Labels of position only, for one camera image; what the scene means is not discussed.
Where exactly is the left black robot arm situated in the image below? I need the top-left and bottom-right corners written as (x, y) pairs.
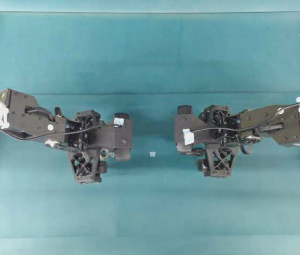
top-left (0, 89), bottom-right (132, 161)

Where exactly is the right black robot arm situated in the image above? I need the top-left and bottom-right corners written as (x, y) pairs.
top-left (174, 97), bottom-right (300, 155)

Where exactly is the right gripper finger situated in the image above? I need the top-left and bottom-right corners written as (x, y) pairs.
top-left (177, 105), bottom-right (193, 115)
top-left (176, 143), bottom-right (199, 155)

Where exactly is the left black cable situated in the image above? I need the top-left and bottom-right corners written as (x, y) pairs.
top-left (0, 121), bottom-right (113, 141)

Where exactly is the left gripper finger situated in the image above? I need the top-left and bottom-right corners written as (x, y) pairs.
top-left (114, 148), bottom-right (131, 161)
top-left (114, 113), bottom-right (129, 125)

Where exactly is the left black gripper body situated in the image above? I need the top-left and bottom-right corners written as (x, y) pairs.
top-left (67, 110), bottom-right (132, 152)

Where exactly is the right black cable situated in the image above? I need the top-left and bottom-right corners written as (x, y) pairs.
top-left (189, 98), bottom-right (300, 135)

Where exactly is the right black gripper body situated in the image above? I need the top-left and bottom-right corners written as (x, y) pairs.
top-left (174, 105), bottom-right (241, 147)

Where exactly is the black cable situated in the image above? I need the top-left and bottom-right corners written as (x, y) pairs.
top-left (0, 121), bottom-right (113, 141)
top-left (189, 98), bottom-right (300, 135)

